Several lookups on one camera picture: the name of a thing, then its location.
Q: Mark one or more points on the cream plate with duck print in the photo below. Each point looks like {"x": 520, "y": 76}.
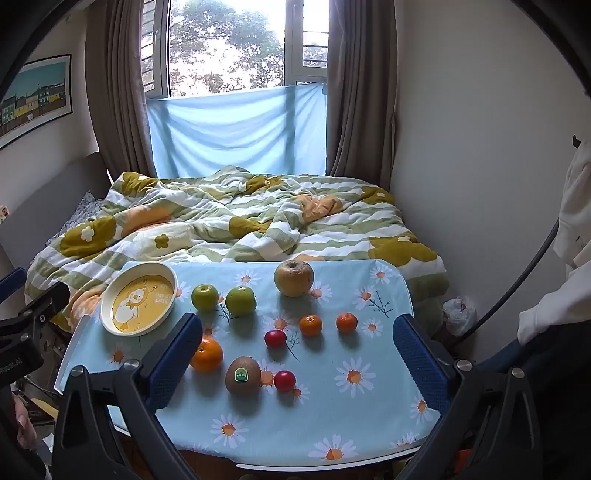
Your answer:
{"x": 138, "y": 300}

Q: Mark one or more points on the small tangerine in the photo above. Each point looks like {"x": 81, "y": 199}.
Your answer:
{"x": 346, "y": 322}
{"x": 310, "y": 325}

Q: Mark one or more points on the green flower print blanket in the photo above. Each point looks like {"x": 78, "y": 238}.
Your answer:
{"x": 221, "y": 217}

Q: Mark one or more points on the grey headboard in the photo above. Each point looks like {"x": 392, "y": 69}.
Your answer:
{"x": 55, "y": 189}

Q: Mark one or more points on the white plastic bag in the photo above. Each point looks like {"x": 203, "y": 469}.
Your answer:
{"x": 459, "y": 316}

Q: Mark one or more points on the blue daisy print tablecloth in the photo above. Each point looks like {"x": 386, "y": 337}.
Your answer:
{"x": 323, "y": 415}

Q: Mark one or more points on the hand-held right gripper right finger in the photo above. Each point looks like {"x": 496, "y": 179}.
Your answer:
{"x": 420, "y": 360}

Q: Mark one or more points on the brown curtain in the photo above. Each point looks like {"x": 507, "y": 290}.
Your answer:
{"x": 122, "y": 92}
{"x": 358, "y": 92}

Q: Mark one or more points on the grey patterned bed sheet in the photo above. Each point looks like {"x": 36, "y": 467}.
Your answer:
{"x": 81, "y": 212}

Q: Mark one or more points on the window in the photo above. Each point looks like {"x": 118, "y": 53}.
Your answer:
{"x": 231, "y": 46}

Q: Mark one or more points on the light blue window cloth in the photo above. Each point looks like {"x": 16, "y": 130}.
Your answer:
{"x": 231, "y": 134}

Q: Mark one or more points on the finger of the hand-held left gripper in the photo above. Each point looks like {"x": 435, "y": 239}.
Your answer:
{"x": 46, "y": 302}
{"x": 13, "y": 280}

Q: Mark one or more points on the person's left hand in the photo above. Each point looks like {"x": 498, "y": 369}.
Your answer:
{"x": 25, "y": 424}

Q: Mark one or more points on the white folding table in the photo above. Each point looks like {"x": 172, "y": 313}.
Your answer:
{"x": 300, "y": 466}

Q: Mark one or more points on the yellow apple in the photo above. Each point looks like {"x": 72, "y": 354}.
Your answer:
{"x": 294, "y": 278}

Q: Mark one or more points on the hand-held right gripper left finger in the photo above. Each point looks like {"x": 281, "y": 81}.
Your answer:
{"x": 178, "y": 360}

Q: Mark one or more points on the large orange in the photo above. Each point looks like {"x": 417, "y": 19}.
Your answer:
{"x": 210, "y": 355}

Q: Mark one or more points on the wall poster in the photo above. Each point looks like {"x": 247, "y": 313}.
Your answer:
{"x": 32, "y": 97}

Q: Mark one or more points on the brown kiwi with green sticker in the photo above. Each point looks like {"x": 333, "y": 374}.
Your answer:
{"x": 243, "y": 376}

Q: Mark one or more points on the red cherry tomato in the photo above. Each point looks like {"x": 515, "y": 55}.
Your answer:
{"x": 275, "y": 338}
{"x": 285, "y": 381}

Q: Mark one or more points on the green apple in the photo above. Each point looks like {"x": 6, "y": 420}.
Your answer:
{"x": 240, "y": 300}
{"x": 204, "y": 297}

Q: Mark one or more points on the white garment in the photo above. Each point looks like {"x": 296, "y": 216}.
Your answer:
{"x": 575, "y": 207}

